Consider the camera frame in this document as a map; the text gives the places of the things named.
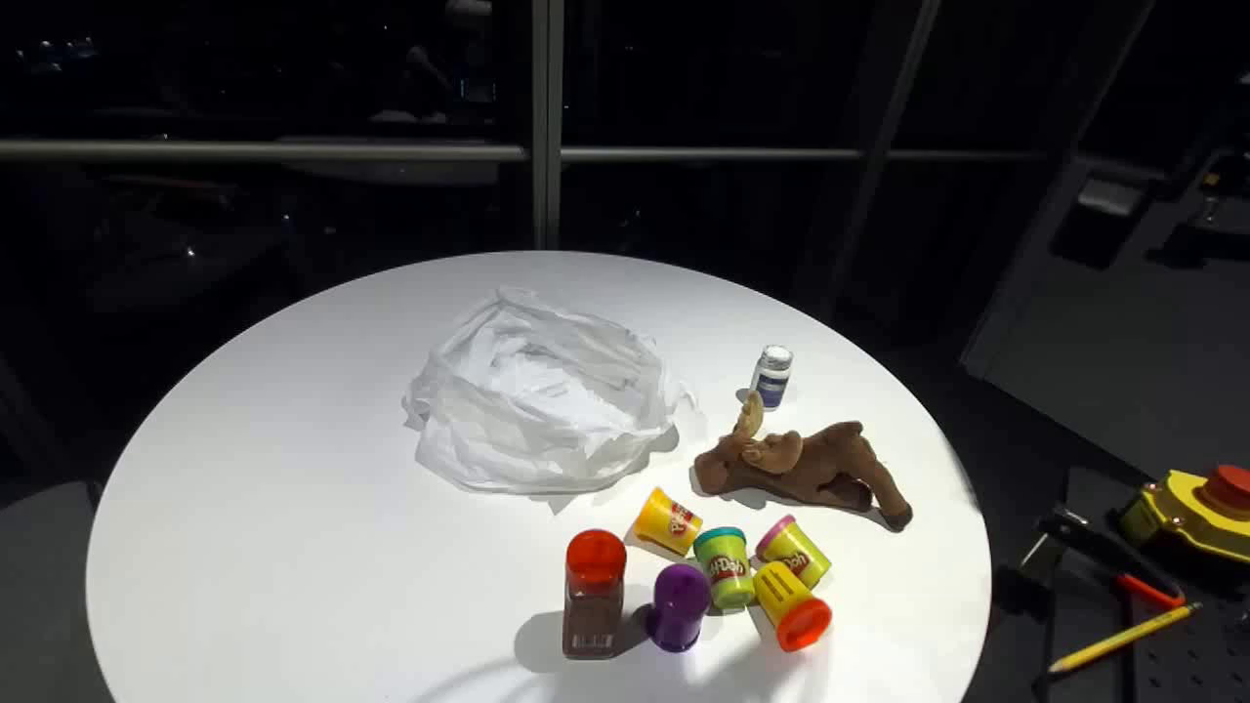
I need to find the play-doh can yellow lid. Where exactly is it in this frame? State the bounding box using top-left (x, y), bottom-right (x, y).
top-left (624, 483), bottom-right (706, 564)

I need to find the play-doh can green lid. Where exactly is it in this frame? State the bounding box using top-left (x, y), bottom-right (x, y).
top-left (691, 525), bottom-right (762, 616)

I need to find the purple play-doh can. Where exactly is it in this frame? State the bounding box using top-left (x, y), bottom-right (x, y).
top-left (644, 559), bottom-right (717, 656)

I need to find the play-doh can orange lid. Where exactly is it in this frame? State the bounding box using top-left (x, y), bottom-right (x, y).
top-left (750, 559), bottom-right (836, 656)

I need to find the white crumpled plastic bag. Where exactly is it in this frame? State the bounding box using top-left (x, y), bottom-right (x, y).
top-left (404, 287), bottom-right (687, 499)

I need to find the white pill bottle blue label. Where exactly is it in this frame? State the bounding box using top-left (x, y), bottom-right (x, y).
top-left (750, 345), bottom-right (797, 414)

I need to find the brown moose plush toy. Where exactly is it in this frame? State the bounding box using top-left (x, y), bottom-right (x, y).
top-left (687, 387), bottom-right (917, 535)

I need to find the play-doh can pink lid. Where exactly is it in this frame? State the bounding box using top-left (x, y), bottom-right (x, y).
top-left (756, 513), bottom-right (836, 592)

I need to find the grey window mullion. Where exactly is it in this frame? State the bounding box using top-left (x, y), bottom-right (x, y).
top-left (528, 0), bottom-right (566, 251)

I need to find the grey slanted panel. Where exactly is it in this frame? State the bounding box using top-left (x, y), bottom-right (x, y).
top-left (959, 0), bottom-right (1250, 482)

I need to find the red black screwdriver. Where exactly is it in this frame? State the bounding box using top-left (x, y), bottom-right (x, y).
top-left (1037, 503), bottom-right (1192, 612)

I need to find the yellow pencil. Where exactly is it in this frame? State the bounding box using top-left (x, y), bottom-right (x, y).
top-left (1043, 599), bottom-right (1204, 678)

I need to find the yellow emergency stop button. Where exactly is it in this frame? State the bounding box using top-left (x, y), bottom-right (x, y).
top-left (1122, 462), bottom-right (1250, 566)

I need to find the grey window rail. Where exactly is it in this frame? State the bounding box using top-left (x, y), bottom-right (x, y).
top-left (0, 135), bottom-right (1049, 168)

